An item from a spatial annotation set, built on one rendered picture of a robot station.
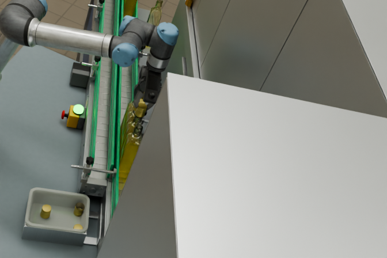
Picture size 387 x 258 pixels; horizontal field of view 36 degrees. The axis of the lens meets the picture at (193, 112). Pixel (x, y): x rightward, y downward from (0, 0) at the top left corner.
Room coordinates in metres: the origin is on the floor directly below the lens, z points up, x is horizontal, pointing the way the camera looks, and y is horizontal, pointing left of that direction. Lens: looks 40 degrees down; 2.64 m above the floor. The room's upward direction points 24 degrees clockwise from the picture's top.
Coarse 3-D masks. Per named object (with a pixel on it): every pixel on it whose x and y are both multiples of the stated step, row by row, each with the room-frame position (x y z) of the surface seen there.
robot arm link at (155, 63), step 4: (148, 56) 1.67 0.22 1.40; (152, 56) 1.65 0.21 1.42; (148, 60) 1.66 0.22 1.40; (152, 60) 1.65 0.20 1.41; (156, 60) 1.65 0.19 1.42; (160, 60) 1.65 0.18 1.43; (164, 60) 1.66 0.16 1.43; (168, 60) 1.67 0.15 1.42; (152, 64) 1.65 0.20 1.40; (156, 64) 1.65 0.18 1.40; (160, 64) 1.65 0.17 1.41; (164, 64) 1.66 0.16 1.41; (156, 68) 1.65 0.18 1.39; (160, 68) 1.65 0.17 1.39
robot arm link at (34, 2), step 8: (16, 0) 1.60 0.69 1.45; (24, 0) 1.61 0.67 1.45; (32, 0) 1.64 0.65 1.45; (40, 0) 1.67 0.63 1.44; (24, 8) 1.57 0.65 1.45; (32, 8) 1.60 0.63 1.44; (40, 8) 1.64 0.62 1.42; (32, 16) 1.58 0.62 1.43; (40, 16) 1.63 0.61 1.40; (0, 32) 1.61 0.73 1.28; (0, 40) 1.60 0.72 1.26; (8, 40) 1.60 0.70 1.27; (0, 48) 1.59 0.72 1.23; (8, 48) 1.60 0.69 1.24; (16, 48) 1.63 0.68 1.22; (0, 56) 1.60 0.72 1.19; (8, 56) 1.61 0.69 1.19; (0, 64) 1.60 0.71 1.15; (0, 72) 1.62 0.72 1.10; (0, 80) 1.63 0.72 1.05
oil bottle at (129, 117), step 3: (132, 111) 1.73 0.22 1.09; (129, 114) 1.71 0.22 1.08; (126, 117) 1.72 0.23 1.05; (129, 117) 1.70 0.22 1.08; (132, 117) 1.70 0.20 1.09; (126, 120) 1.71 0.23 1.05; (129, 120) 1.69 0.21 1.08; (132, 120) 1.69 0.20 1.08; (126, 123) 1.69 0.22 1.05; (141, 123) 1.71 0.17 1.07; (123, 126) 1.72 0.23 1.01; (123, 129) 1.70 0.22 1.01; (123, 132) 1.69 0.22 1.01; (120, 135) 1.71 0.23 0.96; (120, 138) 1.70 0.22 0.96; (120, 141) 1.69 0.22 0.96
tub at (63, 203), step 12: (36, 192) 1.39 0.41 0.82; (48, 192) 1.41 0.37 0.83; (60, 192) 1.43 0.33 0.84; (72, 192) 1.45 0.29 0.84; (36, 204) 1.38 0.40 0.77; (48, 204) 1.41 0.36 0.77; (60, 204) 1.42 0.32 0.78; (72, 204) 1.44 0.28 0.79; (84, 204) 1.45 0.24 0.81; (36, 216) 1.34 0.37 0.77; (60, 216) 1.38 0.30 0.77; (72, 216) 1.40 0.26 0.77; (84, 216) 1.39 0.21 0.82; (48, 228) 1.26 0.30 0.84; (60, 228) 1.28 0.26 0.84; (72, 228) 1.35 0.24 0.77; (84, 228) 1.32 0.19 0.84
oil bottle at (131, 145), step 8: (128, 136) 1.60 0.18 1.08; (128, 144) 1.58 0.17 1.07; (136, 144) 1.59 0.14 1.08; (128, 152) 1.58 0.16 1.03; (136, 152) 1.59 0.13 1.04; (120, 160) 1.58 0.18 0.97; (128, 160) 1.58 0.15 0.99; (120, 168) 1.58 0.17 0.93; (128, 168) 1.59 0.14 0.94; (120, 176) 1.58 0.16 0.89
